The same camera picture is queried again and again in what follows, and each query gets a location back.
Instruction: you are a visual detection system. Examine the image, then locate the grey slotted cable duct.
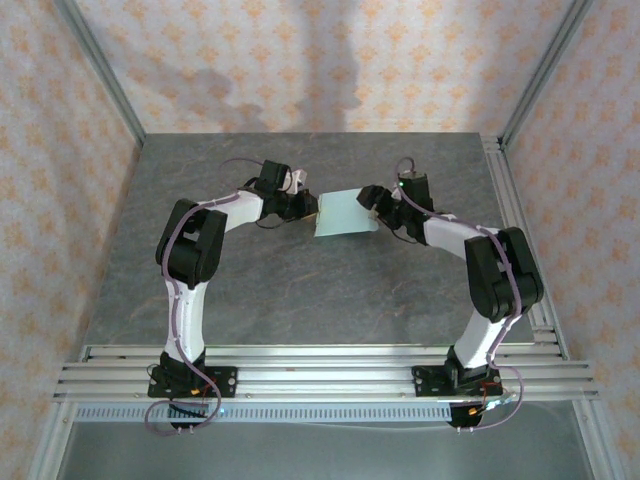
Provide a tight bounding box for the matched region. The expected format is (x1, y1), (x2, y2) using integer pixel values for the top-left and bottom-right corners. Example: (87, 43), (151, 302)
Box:
(74, 403), (454, 424)

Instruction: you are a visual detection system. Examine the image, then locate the aluminium frame post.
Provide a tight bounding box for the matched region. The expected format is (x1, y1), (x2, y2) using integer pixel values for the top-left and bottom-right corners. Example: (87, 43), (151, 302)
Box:
(54, 0), (147, 146)
(498, 0), (597, 146)

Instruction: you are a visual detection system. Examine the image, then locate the light teal paper box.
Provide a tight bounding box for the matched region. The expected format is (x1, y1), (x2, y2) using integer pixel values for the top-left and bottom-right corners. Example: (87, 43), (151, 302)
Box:
(312, 187), (380, 239)

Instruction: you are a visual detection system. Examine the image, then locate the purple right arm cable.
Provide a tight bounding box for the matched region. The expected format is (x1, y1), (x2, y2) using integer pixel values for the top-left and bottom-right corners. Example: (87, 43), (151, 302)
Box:
(396, 157), (525, 432)

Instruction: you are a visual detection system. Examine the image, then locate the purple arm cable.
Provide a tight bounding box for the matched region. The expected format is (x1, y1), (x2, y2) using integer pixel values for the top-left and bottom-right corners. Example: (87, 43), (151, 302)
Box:
(396, 157), (525, 432)
(143, 157), (274, 437)

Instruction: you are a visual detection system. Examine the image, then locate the aluminium frame leg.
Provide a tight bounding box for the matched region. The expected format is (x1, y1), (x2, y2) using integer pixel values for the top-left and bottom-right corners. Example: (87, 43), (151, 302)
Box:
(29, 400), (76, 480)
(573, 400), (617, 480)

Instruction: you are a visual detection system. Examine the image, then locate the aluminium side rail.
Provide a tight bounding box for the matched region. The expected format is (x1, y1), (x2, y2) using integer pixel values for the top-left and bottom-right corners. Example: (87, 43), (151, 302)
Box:
(482, 137), (571, 359)

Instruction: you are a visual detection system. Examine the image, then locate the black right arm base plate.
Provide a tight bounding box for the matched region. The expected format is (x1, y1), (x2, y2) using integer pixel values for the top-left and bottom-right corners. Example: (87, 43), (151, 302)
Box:
(412, 364), (503, 399)

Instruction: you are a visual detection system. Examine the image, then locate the grey metal lower panel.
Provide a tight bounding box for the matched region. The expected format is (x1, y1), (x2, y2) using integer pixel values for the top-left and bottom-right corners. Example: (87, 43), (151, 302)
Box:
(59, 422), (601, 480)

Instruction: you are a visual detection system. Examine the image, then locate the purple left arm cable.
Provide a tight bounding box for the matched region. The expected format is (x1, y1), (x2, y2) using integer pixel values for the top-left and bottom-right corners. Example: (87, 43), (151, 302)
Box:
(143, 157), (274, 437)

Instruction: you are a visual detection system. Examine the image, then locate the aluminium extrusion rail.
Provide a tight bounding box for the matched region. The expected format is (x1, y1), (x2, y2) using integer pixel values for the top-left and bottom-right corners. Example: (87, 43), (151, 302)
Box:
(52, 382), (600, 402)
(59, 363), (594, 384)
(82, 343), (569, 362)

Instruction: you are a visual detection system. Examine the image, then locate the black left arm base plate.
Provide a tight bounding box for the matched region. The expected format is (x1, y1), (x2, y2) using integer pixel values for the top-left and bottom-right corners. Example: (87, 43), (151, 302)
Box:
(148, 366), (237, 399)

